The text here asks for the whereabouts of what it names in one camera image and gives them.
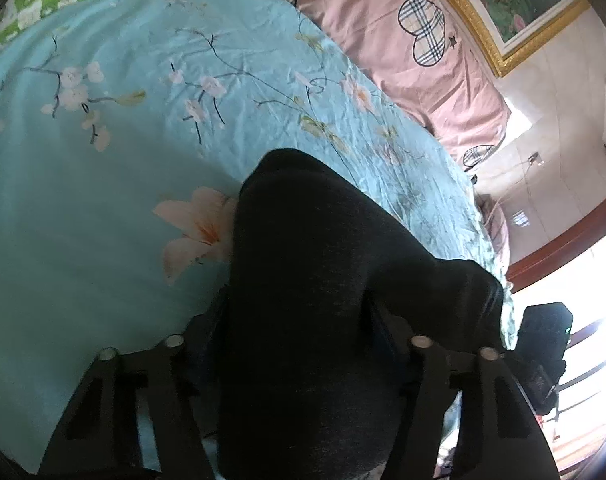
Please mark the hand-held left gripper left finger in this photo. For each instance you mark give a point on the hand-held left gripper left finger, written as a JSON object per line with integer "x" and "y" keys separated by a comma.
{"x": 203, "y": 332}

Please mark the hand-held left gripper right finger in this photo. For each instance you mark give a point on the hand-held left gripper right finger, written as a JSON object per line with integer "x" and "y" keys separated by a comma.
{"x": 428, "y": 375}

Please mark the black pants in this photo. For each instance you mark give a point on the black pants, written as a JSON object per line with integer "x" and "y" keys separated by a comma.
{"x": 308, "y": 285}

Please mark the pinkish tan cloth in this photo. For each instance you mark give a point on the pinkish tan cloth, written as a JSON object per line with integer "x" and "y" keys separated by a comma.
{"x": 498, "y": 230}

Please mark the blue floral bed sheet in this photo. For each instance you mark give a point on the blue floral bed sheet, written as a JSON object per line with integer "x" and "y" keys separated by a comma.
{"x": 108, "y": 160}

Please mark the pink quilt with plaid hearts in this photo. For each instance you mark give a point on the pink quilt with plaid hearts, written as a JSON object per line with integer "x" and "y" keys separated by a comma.
{"x": 373, "y": 35}

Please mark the green checked pillow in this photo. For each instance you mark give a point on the green checked pillow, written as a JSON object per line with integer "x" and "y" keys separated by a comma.
{"x": 33, "y": 5}

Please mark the brown wooden window frame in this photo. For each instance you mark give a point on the brown wooden window frame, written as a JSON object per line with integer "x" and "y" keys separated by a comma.
{"x": 573, "y": 240}

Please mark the wall hook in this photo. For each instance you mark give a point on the wall hook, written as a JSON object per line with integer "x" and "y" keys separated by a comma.
{"x": 533, "y": 159}

